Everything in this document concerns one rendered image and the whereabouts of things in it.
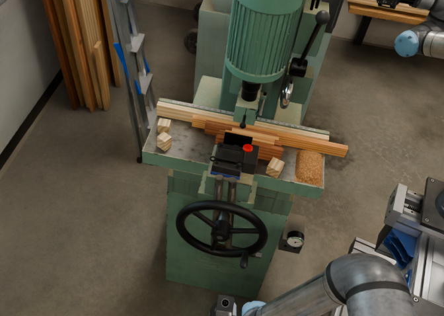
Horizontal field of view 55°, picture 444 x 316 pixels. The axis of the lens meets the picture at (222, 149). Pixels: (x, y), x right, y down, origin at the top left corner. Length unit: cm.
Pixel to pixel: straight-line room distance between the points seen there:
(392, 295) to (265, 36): 68
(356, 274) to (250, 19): 66
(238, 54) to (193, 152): 39
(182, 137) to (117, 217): 99
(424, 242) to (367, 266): 82
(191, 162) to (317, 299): 64
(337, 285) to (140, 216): 158
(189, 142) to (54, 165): 132
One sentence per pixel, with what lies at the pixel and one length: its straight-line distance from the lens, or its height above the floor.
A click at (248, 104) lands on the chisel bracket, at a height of 107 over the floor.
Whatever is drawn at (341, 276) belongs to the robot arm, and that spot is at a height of 121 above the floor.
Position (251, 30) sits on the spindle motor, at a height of 136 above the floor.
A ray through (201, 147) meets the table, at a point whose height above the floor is 90.
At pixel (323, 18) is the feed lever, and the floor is 144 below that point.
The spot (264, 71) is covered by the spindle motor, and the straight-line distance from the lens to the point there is 122.
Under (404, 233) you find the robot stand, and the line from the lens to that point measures 171.
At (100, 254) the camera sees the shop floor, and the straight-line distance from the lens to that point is 225.
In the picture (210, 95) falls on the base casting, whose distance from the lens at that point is 178.
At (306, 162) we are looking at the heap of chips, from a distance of 142.
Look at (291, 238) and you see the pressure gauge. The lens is 155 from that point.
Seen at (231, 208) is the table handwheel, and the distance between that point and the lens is 123.
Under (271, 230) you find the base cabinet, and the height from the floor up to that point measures 60.
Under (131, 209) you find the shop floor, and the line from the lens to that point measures 237.
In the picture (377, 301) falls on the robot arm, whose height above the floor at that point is 127.
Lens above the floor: 196
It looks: 47 degrees down
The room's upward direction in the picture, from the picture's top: 9 degrees clockwise
